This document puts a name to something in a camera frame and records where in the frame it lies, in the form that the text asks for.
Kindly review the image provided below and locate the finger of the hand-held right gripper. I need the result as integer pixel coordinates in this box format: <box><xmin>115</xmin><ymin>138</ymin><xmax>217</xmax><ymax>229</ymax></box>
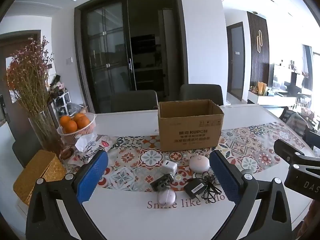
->
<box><xmin>274</xmin><ymin>139</ymin><xmax>320</xmax><ymax>171</ymax></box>

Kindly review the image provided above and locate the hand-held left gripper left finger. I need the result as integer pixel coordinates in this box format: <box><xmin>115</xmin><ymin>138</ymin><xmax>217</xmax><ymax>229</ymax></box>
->
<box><xmin>26</xmin><ymin>149</ymin><xmax>118</xmax><ymax>240</ymax></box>

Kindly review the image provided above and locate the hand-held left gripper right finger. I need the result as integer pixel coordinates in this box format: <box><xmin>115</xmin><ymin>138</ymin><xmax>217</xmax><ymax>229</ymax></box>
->
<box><xmin>209</xmin><ymin>150</ymin><xmax>292</xmax><ymax>240</ymax></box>

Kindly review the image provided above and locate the brown cardboard box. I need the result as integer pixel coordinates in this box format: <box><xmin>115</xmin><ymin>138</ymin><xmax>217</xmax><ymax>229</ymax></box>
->
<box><xmin>158</xmin><ymin>99</ymin><xmax>224</xmax><ymax>152</ymax></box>

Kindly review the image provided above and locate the dark side chair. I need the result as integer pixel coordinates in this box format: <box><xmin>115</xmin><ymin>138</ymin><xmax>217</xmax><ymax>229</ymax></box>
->
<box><xmin>303</xmin><ymin>127</ymin><xmax>320</xmax><ymax>151</ymax></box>

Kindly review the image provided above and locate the white round speaker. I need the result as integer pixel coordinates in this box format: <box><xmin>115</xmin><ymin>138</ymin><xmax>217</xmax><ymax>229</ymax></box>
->
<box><xmin>189</xmin><ymin>156</ymin><xmax>211</xmax><ymax>173</ymax></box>

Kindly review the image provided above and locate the small wooden saucer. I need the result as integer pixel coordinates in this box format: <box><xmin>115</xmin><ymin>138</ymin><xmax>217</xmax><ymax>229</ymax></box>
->
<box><xmin>60</xmin><ymin>147</ymin><xmax>75</xmax><ymax>160</ymax></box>

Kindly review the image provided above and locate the floral cloth tissue pouch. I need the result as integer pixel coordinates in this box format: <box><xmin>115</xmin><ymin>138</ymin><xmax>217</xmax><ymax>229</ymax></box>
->
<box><xmin>67</xmin><ymin>134</ymin><xmax>118</xmax><ymax>166</ymax></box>

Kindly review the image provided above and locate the white fruit basket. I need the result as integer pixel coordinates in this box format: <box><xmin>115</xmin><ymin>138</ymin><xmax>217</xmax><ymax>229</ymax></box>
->
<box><xmin>57</xmin><ymin>112</ymin><xmax>97</xmax><ymax>145</ymax></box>

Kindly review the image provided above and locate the white low cabinet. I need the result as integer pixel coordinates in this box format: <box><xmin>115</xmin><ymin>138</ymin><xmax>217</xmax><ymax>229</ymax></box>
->
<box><xmin>247</xmin><ymin>90</ymin><xmax>298</xmax><ymax>107</ymax></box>

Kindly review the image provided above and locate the golden woven box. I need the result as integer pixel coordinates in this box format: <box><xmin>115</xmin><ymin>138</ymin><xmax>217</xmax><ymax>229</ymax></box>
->
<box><xmin>13</xmin><ymin>150</ymin><xmax>67</xmax><ymax>205</ymax></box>

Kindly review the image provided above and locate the white cube charger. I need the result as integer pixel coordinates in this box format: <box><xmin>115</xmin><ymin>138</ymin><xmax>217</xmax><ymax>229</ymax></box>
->
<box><xmin>162</xmin><ymin>159</ymin><xmax>178</xmax><ymax>175</ymax></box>

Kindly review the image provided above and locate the patterned table runner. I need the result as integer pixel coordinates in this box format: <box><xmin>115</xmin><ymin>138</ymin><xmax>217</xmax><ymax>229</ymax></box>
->
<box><xmin>61</xmin><ymin>122</ymin><xmax>307</xmax><ymax>193</ymax></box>

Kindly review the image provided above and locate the black plug adapter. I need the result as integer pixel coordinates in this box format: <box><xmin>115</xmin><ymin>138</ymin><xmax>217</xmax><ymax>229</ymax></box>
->
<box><xmin>150</xmin><ymin>173</ymin><xmax>175</xmax><ymax>192</ymax></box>

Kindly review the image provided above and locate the glass vase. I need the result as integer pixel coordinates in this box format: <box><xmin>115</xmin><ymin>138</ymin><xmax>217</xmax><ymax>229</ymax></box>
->
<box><xmin>28</xmin><ymin>107</ymin><xmax>64</xmax><ymax>155</ymax></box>

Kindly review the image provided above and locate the orange paper bag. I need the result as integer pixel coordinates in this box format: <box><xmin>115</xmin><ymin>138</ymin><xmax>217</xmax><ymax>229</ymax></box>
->
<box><xmin>257</xmin><ymin>81</ymin><xmax>268</xmax><ymax>95</ymax></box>

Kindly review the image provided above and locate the white cubby shelf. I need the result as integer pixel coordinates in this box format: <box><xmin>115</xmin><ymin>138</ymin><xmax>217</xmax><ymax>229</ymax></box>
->
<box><xmin>53</xmin><ymin>92</ymin><xmax>73</xmax><ymax>116</ymax></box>

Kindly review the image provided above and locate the grey dining chair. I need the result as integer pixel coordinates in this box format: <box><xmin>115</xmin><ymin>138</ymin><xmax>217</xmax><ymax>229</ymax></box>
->
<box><xmin>110</xmin><ymin>90</ymin><xmax>159</xmax><ymax>113</ymax></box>
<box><xmin>179</xmin><ymin>84</ymin><xmax>224</xmax><ymax>107</ymax></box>

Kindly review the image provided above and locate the dark narrow door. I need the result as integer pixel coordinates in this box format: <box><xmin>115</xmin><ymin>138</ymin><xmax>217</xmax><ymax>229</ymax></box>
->
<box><xmin>226</xmin><ymin>22</ymin><xmax>247</xmax><ymax>102</ymax></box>

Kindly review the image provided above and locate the dried flower bunch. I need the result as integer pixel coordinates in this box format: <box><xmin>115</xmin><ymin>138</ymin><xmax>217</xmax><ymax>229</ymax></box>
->
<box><xmin>6</xmin><ymin>36</ymin><xmax>54</xmax><ymax>115</ymax></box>

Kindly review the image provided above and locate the dark glass sliding door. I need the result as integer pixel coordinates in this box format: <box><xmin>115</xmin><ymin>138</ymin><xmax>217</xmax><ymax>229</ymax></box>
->
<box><xmin>74</xmin><ymin>0</ymin><xmax>188</xmax><ymax>113</ymax></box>

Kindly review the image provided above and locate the black power adapter with cable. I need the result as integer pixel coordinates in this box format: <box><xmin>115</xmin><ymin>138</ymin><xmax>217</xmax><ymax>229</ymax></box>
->
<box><xmin>184</xmin><ymin>171</ymin><xmax>222</xmax><ymax>201</ymax></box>

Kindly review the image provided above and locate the dark slatted wall panel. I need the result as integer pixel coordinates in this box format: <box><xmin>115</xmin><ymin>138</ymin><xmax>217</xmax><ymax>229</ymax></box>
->
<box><xmin>247</xmin><ymin>11</ymin><xmax>270</xmax><ymax>90</ymax></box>

